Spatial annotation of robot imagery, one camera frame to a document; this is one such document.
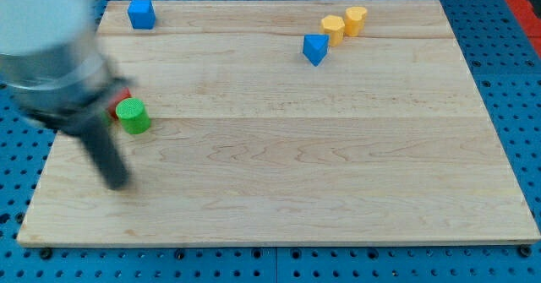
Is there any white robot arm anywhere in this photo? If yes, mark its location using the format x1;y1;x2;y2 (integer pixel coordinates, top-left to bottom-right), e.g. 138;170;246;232
1;0;118;128

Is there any yellow hexagon block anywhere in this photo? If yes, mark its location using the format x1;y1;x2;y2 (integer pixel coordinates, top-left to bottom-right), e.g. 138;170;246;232
320;15;345;46

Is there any red star block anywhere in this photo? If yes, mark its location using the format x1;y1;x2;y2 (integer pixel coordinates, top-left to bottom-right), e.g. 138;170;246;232
107;87;131;120

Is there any wooden board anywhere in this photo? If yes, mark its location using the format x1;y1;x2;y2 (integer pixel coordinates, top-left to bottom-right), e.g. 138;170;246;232
18;0;540;248

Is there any blue triangle block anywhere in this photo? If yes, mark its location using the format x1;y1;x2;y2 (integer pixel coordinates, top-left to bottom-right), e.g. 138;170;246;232
303;34;330;67

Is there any yellow heart block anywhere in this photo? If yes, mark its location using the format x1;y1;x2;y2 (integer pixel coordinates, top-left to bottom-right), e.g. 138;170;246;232
344;6;368;37

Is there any green cylinder block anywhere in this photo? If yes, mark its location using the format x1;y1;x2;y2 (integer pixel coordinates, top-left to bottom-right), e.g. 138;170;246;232
115;97;151;134

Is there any blue cube block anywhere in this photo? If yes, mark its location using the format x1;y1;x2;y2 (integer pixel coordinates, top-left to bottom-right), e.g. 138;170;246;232
128;0;156;30

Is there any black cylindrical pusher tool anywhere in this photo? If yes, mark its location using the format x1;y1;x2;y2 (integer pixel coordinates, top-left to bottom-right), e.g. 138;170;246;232
23;77;130;190

